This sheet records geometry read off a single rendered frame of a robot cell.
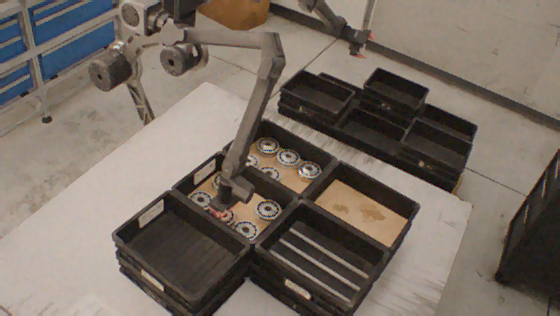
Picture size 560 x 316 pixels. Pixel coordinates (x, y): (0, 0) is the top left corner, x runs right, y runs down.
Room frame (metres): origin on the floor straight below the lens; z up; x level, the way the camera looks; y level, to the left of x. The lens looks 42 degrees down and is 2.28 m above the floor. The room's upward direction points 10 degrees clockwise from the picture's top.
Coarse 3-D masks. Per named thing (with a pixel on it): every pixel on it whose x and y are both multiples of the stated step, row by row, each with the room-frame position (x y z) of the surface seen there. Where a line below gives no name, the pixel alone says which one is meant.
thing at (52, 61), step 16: (48, 0) 2.68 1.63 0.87; (64, 0) 2.78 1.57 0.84; (80, 0) 2.92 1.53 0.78; (96, 0) 3.05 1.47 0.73; (32, 16) 2.55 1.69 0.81; (48, 16) 2.65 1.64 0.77; (64, 16) 2.78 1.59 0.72; (80, 16) 2.90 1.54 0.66; (96, 16) 3.04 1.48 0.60; (32, 32) 2.54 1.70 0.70; (48, 32) 2.64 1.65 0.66; (96, 32) 3.02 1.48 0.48; (112, 32) 3.17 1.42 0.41; (64, 48) 2.73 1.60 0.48; (80, 48) 2.86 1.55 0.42; (96, 48) 3.01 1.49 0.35; (48, 64) 2.59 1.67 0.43; (64, 64) 2.71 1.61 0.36
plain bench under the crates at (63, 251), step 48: (192, 96) 2.12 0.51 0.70; (144, 144) 1.68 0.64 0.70; (192, 144) 1.73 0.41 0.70; (336, 144) 1.92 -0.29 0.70; (96, 192) 1.32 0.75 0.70; (144, 192) 1.38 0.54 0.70; (432, 192) 1.68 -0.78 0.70; (0, 240) 0.98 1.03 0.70; (48, 240) 1.03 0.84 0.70; (96, 240) 1.08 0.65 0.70; (432, 240) 1.38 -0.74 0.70; (0, 288) 0.78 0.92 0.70; (48, 288) 0.82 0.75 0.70; (96, 288) 0.87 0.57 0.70; (240, 288) 0.99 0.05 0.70; (384, 288) 1.09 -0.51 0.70; (432, 288) 1.12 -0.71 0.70
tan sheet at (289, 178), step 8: (256, 144) 1.66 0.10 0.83; (256, 152) 1.61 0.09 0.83; (264, 160) 1.57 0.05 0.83; (272, 160) 1.58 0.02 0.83; (280, 168) 1.53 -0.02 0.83; (296, 168) 1.55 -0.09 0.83; (288, 176) 1.49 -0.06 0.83; (296, 176) 1.50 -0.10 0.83; (288, 184) 1.45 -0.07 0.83; (296, 184) 1.46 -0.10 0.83; (304, 184) 1.46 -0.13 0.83; (296, 192) 1.41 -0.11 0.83
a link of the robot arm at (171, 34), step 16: (160, 32) 1.46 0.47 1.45; (176, 32) 1.44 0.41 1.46; (192, 32) 1.44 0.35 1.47; (208, 32) 1.43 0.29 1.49; (224, 32) 1.41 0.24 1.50; (240, 32) 1.40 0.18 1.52; (256, 32) 1.39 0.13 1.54; (272, 32) 1.38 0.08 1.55; (256, 48) 1.36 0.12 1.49; (272, 48) 1.33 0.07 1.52
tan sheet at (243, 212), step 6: (210, 180) 1.39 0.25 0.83; (204, 186) 1.35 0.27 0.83; (210, 186) 1.36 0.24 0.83; (192, 192) 1.31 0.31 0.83; (210, 192) 1.33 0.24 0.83; (252, 198) 1.33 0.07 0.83; (258, 198) 1.34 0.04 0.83; (240, 204) 1.29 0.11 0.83; (252, 204) 1.30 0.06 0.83; (234, 210) 1.26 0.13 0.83; (240, 210) 1.26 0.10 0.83; (246, 210) 1.27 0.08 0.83; (252, 210) 1.27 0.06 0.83; (282, 210) 1.30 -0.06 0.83; (240, 216) 1.23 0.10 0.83; (246, 216) 1.24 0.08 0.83; (252, 216) 1.24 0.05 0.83; (258, 222) 1.22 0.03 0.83
